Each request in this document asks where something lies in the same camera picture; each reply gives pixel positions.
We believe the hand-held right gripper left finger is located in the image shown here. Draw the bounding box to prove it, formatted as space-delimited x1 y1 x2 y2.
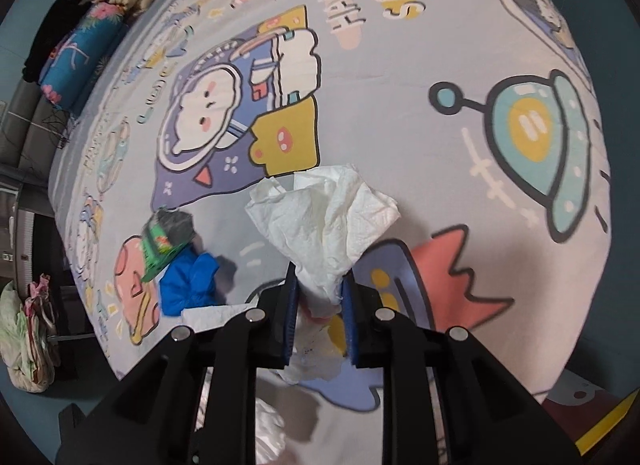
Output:
55 262 299 465

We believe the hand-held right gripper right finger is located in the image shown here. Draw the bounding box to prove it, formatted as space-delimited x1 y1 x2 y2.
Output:
342 270 583 465

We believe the quilted white tissue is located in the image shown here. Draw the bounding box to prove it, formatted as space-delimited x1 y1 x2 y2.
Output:
255 397 288 465
245 164 401 386

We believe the folded white tissue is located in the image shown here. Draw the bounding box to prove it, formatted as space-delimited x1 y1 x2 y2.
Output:
180 302 261 333

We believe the blue plastic bag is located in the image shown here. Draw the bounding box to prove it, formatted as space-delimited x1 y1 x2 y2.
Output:
159 250 221 318

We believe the green snack wrapper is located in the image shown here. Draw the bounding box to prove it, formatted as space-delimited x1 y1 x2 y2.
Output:
140 210 198 283

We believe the cartoon printed bed sheet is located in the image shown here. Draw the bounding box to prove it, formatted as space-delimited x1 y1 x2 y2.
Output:
47 0 613 465

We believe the pale green cloth bundle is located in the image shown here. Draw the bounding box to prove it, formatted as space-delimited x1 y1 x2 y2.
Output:
0 280 56 393

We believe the grey padded headboard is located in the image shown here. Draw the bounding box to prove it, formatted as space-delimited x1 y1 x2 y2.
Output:
0 40 126 171

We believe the blue floral pillow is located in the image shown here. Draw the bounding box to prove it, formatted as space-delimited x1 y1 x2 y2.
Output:
39 0 128 108

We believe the black cloth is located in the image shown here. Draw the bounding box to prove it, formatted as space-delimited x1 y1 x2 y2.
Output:
22 0 93 83

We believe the black cable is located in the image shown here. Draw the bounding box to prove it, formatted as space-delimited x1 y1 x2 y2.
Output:
42 110 73 151

